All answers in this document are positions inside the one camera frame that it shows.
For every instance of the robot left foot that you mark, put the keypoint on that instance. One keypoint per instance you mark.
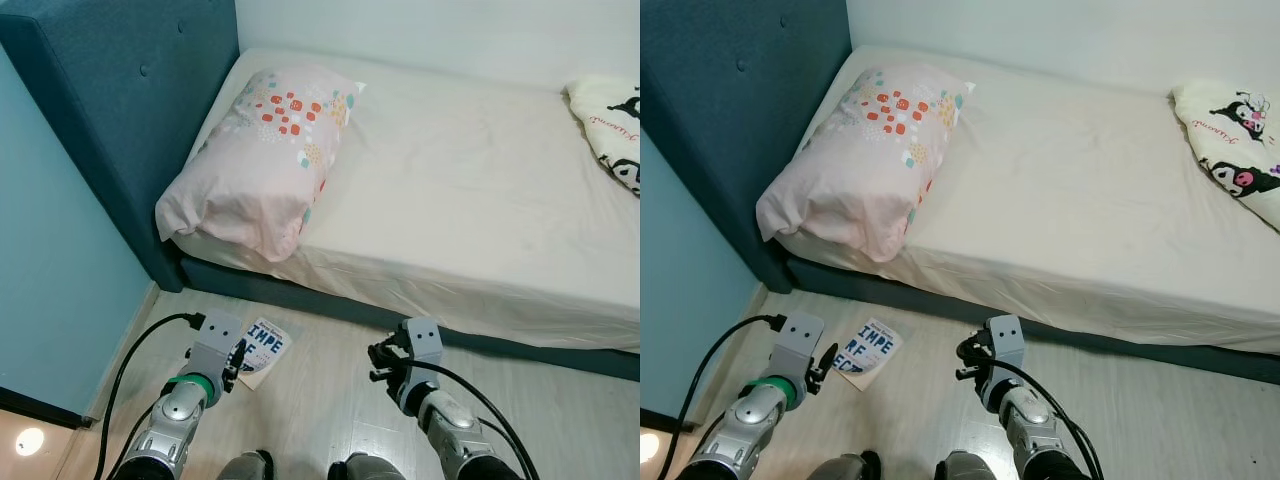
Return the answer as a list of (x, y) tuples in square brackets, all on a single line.
[(845, 467), (247, 467)]

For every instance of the dark skirting board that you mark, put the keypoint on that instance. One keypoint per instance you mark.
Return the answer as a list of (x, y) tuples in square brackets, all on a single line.
[(45, 405), (662, 418)]

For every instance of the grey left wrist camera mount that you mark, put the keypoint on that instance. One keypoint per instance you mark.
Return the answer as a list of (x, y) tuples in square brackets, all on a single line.
[(800, 340), (215, 340)]

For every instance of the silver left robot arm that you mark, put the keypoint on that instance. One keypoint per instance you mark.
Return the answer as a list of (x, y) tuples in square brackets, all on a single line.
[(175, 415), (755, 420)]

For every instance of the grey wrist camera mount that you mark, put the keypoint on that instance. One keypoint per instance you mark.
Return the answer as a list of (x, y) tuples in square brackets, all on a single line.
[(422, 340), (215, 340), (800, 340), (1007, 340)]

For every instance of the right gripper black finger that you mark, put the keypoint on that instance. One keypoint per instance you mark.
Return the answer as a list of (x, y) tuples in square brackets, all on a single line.
[(968, 375), (380, 350), (968, 348), (382, 375)]

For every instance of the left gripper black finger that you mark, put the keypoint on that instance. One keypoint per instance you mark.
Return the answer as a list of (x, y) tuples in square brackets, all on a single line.
[(239, 358), (828, 360)]

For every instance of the pink pillow with coloured dots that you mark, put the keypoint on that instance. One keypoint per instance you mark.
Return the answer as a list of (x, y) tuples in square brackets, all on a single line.
[(850, 170), (250, 170)]

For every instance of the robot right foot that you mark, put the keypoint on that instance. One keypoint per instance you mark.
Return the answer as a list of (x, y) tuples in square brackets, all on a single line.
[(968, 467), (368, 468)]

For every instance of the cream cartoon print blanket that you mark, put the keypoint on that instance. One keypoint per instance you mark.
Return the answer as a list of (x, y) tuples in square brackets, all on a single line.
[(1235, 150), (612, 135)]

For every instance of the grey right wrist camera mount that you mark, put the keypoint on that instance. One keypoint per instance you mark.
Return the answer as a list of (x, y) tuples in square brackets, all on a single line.
[(422, 340), (1007, 340)]

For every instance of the white book with blue letters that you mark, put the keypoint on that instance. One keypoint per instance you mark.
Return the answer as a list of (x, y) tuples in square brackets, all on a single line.
[(268, 345), (872, 350)]

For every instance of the blue upholstered headboard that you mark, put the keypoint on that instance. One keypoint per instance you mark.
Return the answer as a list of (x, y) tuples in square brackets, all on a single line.
[(740, 110), (110, 110)]

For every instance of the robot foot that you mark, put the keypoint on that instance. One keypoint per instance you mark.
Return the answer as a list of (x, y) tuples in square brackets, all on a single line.
[(968, 467), (247, 467), (368, 468), (845, 467)]

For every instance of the mattress with cream sheet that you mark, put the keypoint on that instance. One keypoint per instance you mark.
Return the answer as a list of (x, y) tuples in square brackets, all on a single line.
[(1070, 190), (460, 190)]

